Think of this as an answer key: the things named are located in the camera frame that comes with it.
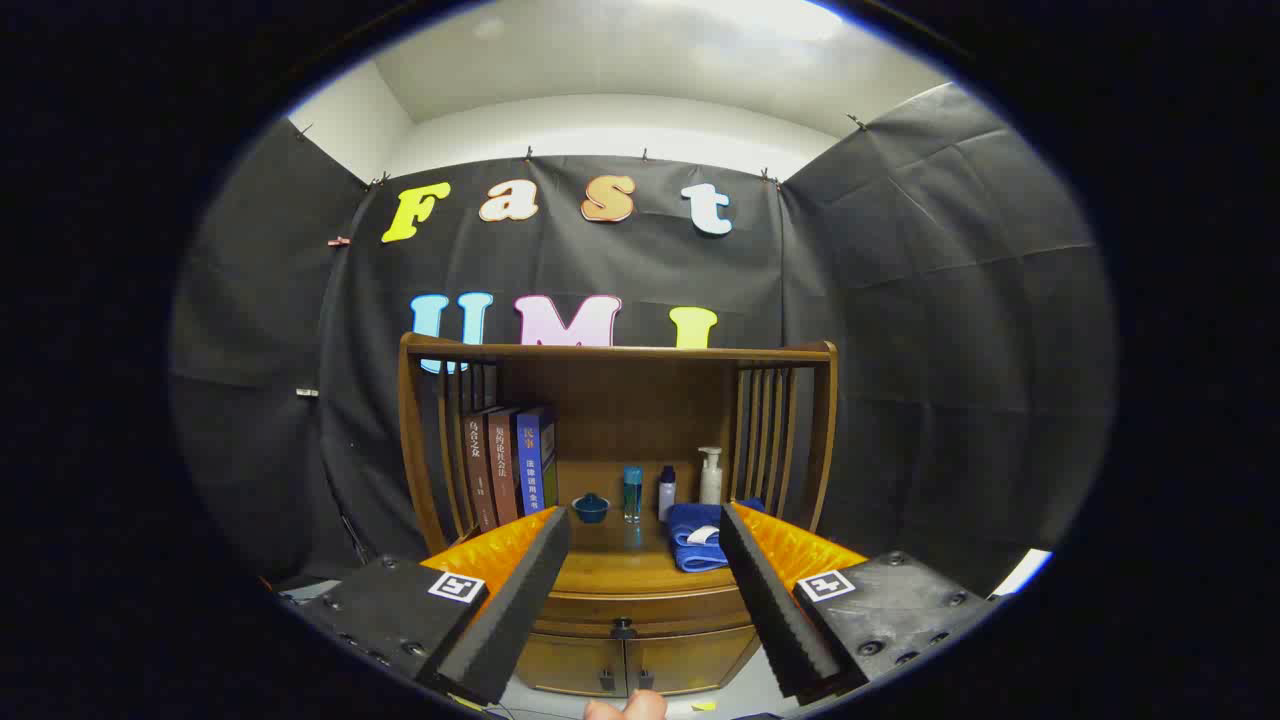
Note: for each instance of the wooden drawer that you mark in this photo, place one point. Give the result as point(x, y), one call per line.
point(660, 608)

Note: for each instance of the blue book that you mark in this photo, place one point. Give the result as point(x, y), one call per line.
point(530, 460)

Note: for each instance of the wooden cabinet door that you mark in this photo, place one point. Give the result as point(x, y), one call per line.
point(690, 655)
point(570, 662)

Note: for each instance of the black backdrop cloth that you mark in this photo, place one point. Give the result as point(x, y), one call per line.
point(920, 350)

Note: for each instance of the reddish brown book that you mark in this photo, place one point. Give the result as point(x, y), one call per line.
point(503, 465)

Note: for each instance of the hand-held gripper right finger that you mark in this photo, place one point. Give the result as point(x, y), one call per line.
point(775, 610)

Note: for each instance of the wooden cabinet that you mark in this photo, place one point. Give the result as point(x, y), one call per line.
point(630, 400)

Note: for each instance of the folded blue towel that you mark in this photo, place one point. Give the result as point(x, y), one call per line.
point(695, 552)

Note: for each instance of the wooden countertop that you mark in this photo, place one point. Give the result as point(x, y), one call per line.
point(620, 565)

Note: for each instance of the blue lidded teacup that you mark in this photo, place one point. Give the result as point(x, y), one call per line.
point(591, 508)

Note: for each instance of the tall blue glass bottle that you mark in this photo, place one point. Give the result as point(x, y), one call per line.
point(632, 492)

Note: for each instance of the dark brown book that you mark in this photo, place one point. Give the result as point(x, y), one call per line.
point(478, 470)

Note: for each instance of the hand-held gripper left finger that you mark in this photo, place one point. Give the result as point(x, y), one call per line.
point(510, 620)

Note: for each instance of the white pump bottle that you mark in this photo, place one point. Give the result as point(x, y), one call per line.
point(710, 482)

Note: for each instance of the white bottle dark cap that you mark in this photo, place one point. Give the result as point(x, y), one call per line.
point(666, 495)

